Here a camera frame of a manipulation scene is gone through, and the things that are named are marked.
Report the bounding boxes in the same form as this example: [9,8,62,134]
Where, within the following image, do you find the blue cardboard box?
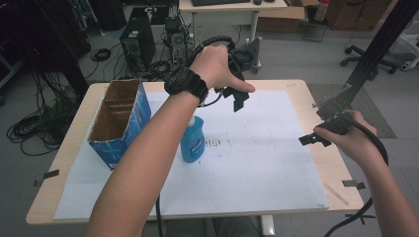
[87,78,153,171]

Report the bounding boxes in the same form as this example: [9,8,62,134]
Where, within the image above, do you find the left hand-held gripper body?
[213,48,255,100]

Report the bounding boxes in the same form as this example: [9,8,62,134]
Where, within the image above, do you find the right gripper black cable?
[330,113,390,237]

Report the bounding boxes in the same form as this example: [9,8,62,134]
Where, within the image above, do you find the white table leg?
[259,214,277,237]

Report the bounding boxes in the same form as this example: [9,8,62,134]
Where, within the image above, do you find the white desk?
[178,0,289,74]

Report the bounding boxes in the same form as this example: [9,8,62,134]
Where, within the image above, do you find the black wristwatch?
[163,66,210,106]

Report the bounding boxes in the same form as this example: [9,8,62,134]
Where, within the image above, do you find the blue liquid bottle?
[179,115,207,164]

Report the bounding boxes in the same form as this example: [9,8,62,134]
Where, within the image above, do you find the person's right hand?
[312,109,378,166]

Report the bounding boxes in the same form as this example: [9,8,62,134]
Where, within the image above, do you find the black tape strip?
[341,179,367,191]
[33,169,60,188]

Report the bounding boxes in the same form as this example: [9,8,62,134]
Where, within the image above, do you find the black computer tower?
[119,17,157,72]

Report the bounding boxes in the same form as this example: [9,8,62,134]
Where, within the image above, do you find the bundle of black cables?
[6,70,82,158]

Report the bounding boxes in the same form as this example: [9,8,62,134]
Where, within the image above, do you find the wooden stick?
[322,182,350,207]

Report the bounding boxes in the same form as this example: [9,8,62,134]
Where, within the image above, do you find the black keyboard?
[191,0,252,8]

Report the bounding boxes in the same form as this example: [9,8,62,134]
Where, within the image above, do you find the large brown cardboard box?
[325,0,393,33]

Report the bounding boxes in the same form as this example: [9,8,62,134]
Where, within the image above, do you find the office chair base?
[340,44,400,75]

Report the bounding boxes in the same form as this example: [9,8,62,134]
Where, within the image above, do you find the bottle with red cap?
[313,0,331,23]

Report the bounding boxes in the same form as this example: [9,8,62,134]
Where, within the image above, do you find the open computer case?
[164,16,190,66]

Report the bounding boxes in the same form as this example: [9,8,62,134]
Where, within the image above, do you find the black metal stand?
[343,0,419,100]

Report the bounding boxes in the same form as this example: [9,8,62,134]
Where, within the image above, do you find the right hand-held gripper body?
[311,84,356,136]

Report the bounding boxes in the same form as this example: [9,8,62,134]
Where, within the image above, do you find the person's left hand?
[190,43,257,94]

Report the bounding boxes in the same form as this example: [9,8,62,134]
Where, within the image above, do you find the grey floor mat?
[307,82,397,139]

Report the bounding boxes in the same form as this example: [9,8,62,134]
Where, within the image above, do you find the person's legs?
[163,216,265,237]

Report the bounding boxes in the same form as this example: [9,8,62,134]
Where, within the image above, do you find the white table mat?
[53,90,331,221]

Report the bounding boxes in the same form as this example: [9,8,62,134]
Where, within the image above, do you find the coiled black cable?
[89,47,113,63]

